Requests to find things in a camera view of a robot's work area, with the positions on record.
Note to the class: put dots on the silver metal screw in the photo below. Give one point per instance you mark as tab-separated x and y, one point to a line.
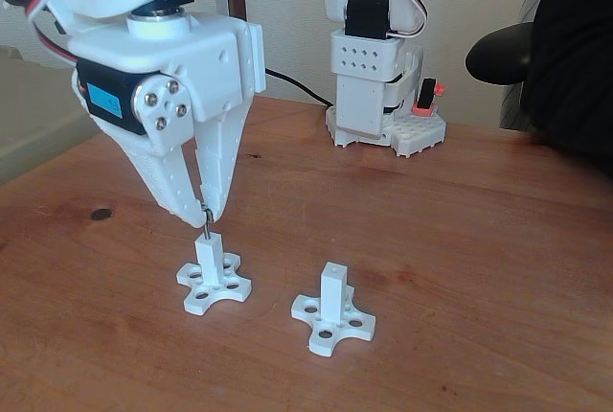
207	231

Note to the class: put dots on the olive grey plastic bin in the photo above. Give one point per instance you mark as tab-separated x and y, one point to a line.
38	144

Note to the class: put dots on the orange and black table clamp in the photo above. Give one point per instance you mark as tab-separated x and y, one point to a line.
427	96

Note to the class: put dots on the black chair armrest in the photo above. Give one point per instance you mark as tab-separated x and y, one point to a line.
493	55

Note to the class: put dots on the grey striped chair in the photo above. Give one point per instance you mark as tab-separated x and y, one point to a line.
512	110

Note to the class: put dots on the person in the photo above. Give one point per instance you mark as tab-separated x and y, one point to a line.
570	48

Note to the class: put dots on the white cross-base post stand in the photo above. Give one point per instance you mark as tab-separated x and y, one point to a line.
209	258
333	292

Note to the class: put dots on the white studded base plate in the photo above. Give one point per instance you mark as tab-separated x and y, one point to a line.
416	134

